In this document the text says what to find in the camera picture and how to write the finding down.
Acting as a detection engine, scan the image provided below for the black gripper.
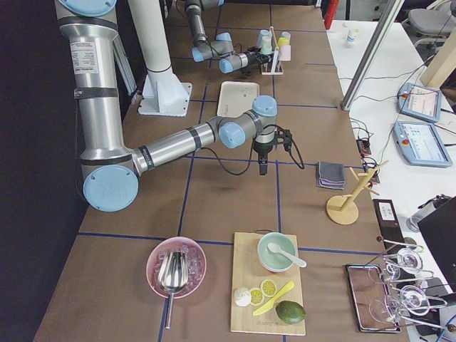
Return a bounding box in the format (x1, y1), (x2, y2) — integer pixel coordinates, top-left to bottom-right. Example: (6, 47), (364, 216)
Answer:
(244, 46), (273, 66)
(254, 128), (276, 175)

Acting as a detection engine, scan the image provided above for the beige rabbit tray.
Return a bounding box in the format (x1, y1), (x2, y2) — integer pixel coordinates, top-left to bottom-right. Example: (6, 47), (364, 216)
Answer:
(217, 81), (259, 118)

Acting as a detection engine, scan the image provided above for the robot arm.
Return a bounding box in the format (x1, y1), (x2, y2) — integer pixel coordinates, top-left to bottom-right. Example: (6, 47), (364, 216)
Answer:
(55, 1), (277, 212)
(185, 0), (276, 73)

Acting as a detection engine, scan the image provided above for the green cup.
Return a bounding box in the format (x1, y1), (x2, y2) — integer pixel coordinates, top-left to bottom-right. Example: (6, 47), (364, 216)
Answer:
(260, 36), (272, 55)

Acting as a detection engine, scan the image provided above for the blue cup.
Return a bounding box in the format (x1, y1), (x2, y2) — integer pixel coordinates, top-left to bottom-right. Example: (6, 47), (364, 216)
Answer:
(256, 29), (269, 47)

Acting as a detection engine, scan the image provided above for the pink cup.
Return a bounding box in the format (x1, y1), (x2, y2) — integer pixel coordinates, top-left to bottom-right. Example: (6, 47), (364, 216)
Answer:
(279, 44), (291, 61)

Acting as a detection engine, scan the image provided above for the yellow cup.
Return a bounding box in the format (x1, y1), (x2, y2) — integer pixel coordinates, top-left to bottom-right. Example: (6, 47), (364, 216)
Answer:
(278, 37), (291, 49)

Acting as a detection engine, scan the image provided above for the grey cup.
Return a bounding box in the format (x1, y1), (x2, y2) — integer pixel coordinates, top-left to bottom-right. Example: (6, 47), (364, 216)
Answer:
(281, 31), (291, 41)

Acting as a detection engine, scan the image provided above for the paper cup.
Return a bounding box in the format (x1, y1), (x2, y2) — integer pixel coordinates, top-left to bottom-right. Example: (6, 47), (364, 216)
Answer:
(345, 28), (359, 47)

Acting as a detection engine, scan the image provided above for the black glass tray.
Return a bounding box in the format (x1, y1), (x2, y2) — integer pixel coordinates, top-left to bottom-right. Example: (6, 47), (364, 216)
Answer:
(345, 264), (401, 333)

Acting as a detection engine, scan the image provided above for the grey folded cloth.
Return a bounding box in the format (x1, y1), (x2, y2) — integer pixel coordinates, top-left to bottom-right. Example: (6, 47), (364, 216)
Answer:
(316, 161), (346, 190)

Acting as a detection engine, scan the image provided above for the white plastic spoon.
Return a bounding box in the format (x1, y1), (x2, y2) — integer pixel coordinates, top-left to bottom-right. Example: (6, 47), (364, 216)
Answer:
(267, 242), (307, 268)

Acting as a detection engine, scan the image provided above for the wooden mug tree stand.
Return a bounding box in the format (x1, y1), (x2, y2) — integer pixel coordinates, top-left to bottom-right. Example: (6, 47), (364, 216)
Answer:
(326, 160), (388, 225)

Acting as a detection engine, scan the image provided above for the green bowl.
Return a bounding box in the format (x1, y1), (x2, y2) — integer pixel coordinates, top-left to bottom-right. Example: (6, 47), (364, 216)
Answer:
(257, 232), (298, 272)

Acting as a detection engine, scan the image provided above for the wooden cutting board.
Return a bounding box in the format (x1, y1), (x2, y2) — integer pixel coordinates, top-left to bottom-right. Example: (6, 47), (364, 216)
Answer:
(230, 232), (306, 336)

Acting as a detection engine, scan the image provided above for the pink bowl with ice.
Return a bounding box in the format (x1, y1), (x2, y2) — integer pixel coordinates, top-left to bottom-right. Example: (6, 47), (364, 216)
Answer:
(146, 237), (207, 299)

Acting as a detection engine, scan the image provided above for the lemon slice upper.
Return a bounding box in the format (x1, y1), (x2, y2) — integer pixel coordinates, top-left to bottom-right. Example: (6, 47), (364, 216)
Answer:
(259, 279), (278, 298)

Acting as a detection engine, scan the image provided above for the lemon slice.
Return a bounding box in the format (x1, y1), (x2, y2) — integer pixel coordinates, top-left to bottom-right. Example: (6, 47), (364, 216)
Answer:
(249, 287), (264, 306)
(259, 279), (278, 298)

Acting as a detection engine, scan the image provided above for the lemon slice lower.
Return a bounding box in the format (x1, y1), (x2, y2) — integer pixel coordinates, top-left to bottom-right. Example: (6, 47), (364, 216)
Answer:
(249, 287), (264, 306)

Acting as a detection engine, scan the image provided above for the white garlic bulb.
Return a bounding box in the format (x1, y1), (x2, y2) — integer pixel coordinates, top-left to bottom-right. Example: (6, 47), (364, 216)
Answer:
(233, 287), (252, 307)

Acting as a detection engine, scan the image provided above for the black box with label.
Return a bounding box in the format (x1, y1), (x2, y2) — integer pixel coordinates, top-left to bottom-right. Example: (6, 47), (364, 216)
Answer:
(373, 199), (404, 242)

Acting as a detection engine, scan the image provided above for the metal scoop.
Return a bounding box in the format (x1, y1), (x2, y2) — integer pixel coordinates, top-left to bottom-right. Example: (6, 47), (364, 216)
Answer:
(157, 252), (188, 329)

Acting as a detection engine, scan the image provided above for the yellow plastic knife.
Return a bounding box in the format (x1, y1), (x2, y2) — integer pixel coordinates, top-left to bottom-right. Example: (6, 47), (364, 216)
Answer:
(252, 281), (295, 316)

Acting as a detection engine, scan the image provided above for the green avocado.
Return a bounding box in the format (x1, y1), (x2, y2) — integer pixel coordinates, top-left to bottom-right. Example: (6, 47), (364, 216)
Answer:
(275, 301), (307, 324)

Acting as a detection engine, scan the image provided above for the teach pendant near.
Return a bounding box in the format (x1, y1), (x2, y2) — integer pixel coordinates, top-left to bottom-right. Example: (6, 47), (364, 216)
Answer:
(393, 121), (452, 167)

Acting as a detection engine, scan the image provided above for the teach pendant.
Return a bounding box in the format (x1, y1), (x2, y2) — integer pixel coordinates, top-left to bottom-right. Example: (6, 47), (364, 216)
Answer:
(398, 83), (442, 123)
(393, 121), (452, 167)

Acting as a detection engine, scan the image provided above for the teach pendant far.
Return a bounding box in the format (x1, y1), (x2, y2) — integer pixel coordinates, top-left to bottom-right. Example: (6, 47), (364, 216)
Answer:
(398, 83), (442, 123)

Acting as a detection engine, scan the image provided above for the office chair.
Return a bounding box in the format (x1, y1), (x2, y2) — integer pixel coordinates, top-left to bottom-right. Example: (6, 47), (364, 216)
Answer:
(408, 9), (455, 47)

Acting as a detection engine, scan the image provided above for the wine glass rack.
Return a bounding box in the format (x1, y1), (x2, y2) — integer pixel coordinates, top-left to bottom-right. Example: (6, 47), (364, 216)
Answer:
(365, 242), (448, 329)

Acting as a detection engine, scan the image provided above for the white wire cup rack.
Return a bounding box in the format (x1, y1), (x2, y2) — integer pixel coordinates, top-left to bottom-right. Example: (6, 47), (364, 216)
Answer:
(260, 26), (284, 76)

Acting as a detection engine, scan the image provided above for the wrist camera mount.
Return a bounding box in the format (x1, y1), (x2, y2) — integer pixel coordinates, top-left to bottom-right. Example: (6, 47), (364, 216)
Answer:
(275, 128), (293, 152)

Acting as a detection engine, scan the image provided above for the aluminium frame post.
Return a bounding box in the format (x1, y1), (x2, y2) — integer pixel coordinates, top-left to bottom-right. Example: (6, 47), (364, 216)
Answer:
(341, 0), (404, 111)

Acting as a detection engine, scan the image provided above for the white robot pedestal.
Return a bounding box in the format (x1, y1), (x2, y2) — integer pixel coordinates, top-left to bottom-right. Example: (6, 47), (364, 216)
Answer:
(130, 1), (192, 117)

